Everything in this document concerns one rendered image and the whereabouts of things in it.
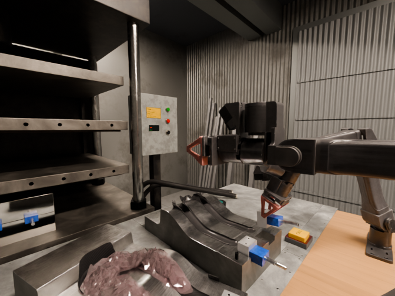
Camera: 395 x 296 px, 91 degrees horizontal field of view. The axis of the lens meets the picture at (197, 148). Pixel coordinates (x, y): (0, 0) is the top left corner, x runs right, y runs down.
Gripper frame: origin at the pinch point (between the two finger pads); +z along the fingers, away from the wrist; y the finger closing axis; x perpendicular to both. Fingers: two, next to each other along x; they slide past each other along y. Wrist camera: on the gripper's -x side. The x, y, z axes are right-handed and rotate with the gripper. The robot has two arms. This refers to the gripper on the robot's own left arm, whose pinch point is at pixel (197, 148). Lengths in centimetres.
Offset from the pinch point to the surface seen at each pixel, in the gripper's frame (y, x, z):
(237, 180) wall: -229, 76, 127
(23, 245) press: 32, 39, 66
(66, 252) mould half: 26.3, 27.9, 25.3
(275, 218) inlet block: -25.4, 25.3, -11.4
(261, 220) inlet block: -25.0, 27.3, -6.7
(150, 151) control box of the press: -34, 8, 75
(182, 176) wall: -217, 85, 247
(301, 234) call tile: -42, 36, -15
